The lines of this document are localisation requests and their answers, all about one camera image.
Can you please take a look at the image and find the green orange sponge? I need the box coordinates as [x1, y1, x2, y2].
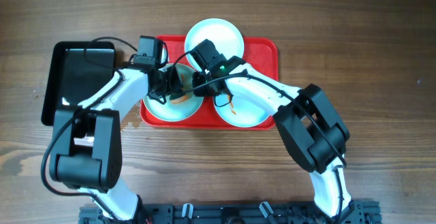
[170, 93, 189, 104]

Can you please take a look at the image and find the white plate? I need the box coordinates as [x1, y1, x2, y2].
[213, 94, 269, 128]
[185, 18, 245, 61]
[143, 64, 204, 122]

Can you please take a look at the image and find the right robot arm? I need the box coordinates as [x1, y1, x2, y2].
[188, 39, 351, 223]

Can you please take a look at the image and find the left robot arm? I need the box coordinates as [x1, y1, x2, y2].
[40, 35, 181, 223]

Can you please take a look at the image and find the red plastic serving tray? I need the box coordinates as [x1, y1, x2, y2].
[140, 37, 279, 131]

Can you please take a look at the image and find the black rectangular water tray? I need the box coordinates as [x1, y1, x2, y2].
[41, 42, 115, 126]

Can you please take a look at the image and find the right black cable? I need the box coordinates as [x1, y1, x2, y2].
[165, 50, 347, 218]

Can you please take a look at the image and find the black cable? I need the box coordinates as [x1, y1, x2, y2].
[40, 36, 138, 218]
[165, 50, 347, 218]

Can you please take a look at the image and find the left black cable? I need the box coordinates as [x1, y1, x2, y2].
[40, 36, 138, 218]

